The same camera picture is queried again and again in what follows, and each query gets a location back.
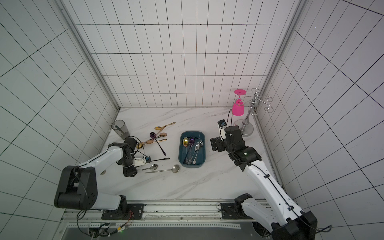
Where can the pink upside-down wine glass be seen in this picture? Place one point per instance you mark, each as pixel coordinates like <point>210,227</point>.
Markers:
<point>238,108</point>

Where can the grey translucent cup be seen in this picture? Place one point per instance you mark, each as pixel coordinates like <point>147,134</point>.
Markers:
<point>120,127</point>

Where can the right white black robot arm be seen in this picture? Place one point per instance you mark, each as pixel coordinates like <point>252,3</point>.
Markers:
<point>284,219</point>

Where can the large silver spoon front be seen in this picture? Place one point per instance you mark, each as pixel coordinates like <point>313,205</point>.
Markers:
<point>174,169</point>

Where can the silver plain spoon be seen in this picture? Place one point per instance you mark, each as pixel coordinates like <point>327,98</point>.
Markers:
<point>197,147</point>

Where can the small silver spoon front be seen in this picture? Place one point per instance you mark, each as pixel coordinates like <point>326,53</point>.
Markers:
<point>151,168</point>

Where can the small gold ornate spoon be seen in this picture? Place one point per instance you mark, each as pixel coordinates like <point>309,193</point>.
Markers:
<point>162,127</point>

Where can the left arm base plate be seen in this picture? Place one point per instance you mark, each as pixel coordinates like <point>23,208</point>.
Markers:
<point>126,212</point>

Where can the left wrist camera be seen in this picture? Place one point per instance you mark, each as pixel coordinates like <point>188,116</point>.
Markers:
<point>141,162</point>

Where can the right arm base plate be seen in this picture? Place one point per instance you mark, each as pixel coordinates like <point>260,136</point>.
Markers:
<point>232,211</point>

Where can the teal plastic storage box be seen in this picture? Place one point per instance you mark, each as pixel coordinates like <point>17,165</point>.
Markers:
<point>201,158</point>

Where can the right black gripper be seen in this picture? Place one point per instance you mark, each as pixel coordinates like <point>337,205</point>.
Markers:
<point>217,143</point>

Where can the aluminium rail frame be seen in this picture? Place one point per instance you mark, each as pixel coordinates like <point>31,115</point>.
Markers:
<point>163,220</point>

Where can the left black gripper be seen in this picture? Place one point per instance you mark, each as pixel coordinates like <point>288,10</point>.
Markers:
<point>128,173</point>

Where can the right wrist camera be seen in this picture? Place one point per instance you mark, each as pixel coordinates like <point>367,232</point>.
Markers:
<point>222,125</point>

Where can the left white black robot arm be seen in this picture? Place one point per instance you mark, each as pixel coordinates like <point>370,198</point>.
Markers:
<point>78,187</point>

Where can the chrome glass holder stand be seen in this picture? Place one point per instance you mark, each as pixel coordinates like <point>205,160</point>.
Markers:
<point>245,125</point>

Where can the rose gold spoon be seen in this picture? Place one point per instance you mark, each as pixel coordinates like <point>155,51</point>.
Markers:
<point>160,135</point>

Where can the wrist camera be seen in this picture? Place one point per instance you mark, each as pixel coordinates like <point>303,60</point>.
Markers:
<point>141,162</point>
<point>222,125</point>

